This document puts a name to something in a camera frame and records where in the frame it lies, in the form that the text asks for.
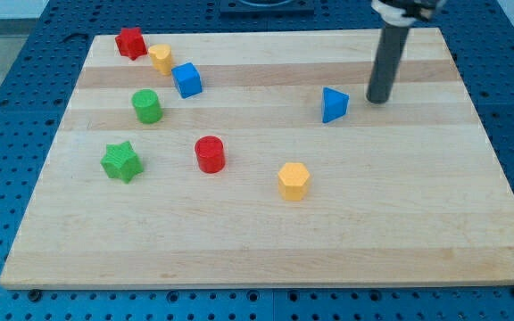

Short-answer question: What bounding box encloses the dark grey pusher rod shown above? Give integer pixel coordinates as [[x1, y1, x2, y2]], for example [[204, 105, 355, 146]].
[[366, 22, 410, 104]]

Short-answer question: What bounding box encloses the white and black rod mount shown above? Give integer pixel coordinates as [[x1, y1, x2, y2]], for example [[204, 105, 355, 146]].
[[371, 0, 445, 27]]

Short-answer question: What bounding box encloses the blue triangle block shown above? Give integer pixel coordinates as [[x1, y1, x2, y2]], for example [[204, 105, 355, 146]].
[[321, 87, 350, 123]]

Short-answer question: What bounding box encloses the yellow hexagon block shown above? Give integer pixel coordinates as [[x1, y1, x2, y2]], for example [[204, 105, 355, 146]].
[[278, 162, 311, 202]]

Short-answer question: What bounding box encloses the wooden board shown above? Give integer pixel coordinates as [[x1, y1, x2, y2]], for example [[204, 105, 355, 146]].
[[0, 28, 514, 290]]

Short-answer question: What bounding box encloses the blue cube block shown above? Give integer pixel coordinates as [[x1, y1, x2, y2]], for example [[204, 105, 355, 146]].
[[171, 62, 203, 98]]

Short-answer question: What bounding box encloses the red cylinder block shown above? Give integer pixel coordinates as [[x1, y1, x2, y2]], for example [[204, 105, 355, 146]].
[[195, 136, 226, 174]]

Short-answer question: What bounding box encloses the yellow heart block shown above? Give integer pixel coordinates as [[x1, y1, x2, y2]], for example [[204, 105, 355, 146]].
[[148, 44, 174, 76]]

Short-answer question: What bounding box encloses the green cylinder block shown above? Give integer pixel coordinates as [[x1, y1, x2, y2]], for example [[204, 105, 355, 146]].
[[131, 89, 163, 124]]

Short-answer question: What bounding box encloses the red star block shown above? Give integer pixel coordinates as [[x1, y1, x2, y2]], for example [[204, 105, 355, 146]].
[[115, 27, 148, 61]]

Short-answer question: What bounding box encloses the green star block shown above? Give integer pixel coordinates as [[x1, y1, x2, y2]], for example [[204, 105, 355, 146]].
[[100, 141, 144, 184]]

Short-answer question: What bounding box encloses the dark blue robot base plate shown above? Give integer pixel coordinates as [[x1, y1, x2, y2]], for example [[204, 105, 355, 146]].
[[220, 0, 315, 17]]

